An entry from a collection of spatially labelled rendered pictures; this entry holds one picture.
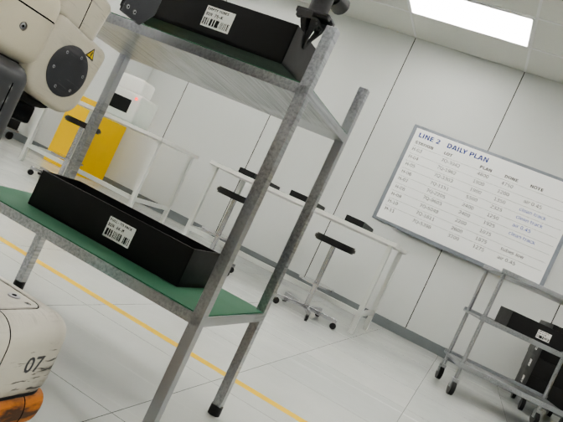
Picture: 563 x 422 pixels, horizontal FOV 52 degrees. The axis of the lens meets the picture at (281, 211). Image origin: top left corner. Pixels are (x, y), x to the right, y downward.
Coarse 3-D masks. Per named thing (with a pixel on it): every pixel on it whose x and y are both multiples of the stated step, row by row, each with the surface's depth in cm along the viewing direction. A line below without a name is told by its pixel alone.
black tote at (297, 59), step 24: (168, 0) 167; (192, 0) 164; (216, 0) 162; (168, 24) 168; (192, 24) 163; (216, 24) 161; (240, 24) 158; (264, 24) 156; (288, 24) 153; (216, 48) 171; (240, 48) 157; (264, 48) 155; (288, 48) 153; (312, 48) 166; (288, 72) 159
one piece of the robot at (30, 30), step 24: (0, 0) 78; (24, 0) 81; (48, 0) 84; (0, 24) 79; (24, 24) 82; (48, 24) 86; (0, 48) 82; (24, 48) 84; (0, 72) 82; (24, 72) 87; (0, 96) 84; (0, 120) 85
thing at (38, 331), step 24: (0, 288) 114; (0, 312) 102; (24, 312) 108; (48, 312) 113; (0, 336) 99; (24, 336) 104; (48, 336) 110; (0, 360) 101; (24, 360) 106; (48, 360) 113; (0, 384) 103; (24, 384) 109; (0, 408) 106; (24, 408) 112
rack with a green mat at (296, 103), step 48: (144, 48) 171; (192, 48) 147; (240, 96) 178; (288, 96) 144; (336, 144) 176; (0, 192) 172; (48, 240) 153; (240, 240) 137; (288, 240) 176; (144, 288) 142; (192, 288) 162; (192, 336) 136
